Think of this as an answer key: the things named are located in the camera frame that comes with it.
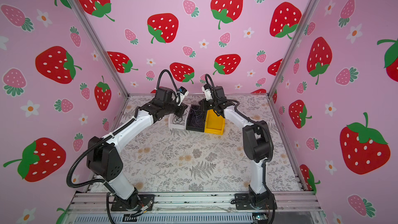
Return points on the aluminium rail frame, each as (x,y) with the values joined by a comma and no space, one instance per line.
(293,207)

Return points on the yellow plastic bin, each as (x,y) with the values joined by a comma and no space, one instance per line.
(214,124)

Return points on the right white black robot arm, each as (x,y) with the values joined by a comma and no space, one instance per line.
(257,142)

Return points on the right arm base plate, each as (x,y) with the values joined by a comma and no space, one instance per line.
(251,201)

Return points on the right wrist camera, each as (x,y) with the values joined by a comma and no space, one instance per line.
(207,92)

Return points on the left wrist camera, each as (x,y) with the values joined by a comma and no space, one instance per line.
(182,92)

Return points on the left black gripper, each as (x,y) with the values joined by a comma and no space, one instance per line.
(181,108)

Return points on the white plastic bin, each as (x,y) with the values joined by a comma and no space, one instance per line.
(175,122)

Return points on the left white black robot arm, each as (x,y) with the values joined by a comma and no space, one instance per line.
(103,154)

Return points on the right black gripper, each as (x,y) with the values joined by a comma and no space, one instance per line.
(208,105)

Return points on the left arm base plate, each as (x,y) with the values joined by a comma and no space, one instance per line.
(134,203)

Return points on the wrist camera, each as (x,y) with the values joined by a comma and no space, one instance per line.
(182,92)
(207,92)

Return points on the black plastic bin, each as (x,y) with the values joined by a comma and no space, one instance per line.
(196,119)

